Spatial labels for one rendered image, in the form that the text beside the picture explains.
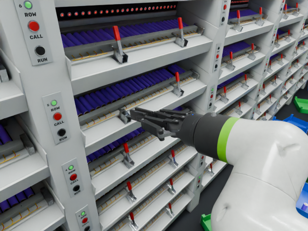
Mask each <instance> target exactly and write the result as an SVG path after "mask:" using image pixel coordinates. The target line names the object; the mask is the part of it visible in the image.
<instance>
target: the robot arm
mask: <svg viewBox="0 0 308 231"><path fill-rule="evenodd" d="M164 112H165V113H164ZM130 116H131V119H132V120H134V121H138V122H140V123H141V126H142V129H144V130H146V131H147V132H149V133H151V134H153V135H154V136H156V137H158V139H159V140H160V141H164V140H165V137H168V136H171V137H172V138H180V139H181V140H182V141H183V143H184V144H186V145H189V146H192V147H195V149H196V151H197V152H198V153H200V154H203V155H206V156H208V157H211V158H213V161H217V160H220V161H222V162H225V163H228V164H230V165H233V166H234V167H233V169H232V172H231V174H230V176H229V178H228V180H227V182H226V184H225V186H224V188H223V190H222V192H221V193H220V195H219V197H218V198H217V200H216V202H215V204H214V206H213V208H212V212H211V228H212V231H308V219H307V218H305V217H304V216H302V215H300V214H299V213H298V212H297V210H296V203H297V201H298V199H299V196H300V194H301V191H302V189H303V186H304V184H305V182H306V180H307V177H308V136H307V134H306V133H305V132H304V131H303V130H301V129H300V128H299V127H297V126H295V125H293V124H291V123H288V122H285V121H256V120H247V119H242V118H237V117H232V116H227V115H221V114H216V113H215V111H212V113H211V112H209V113H206V114H205V115H202V114H197V113H194V112H193V111H177V110H166V109H160V110H159V111H151V110H146V109H142V108H138V107H136V108H135V110H130Z"/></svg>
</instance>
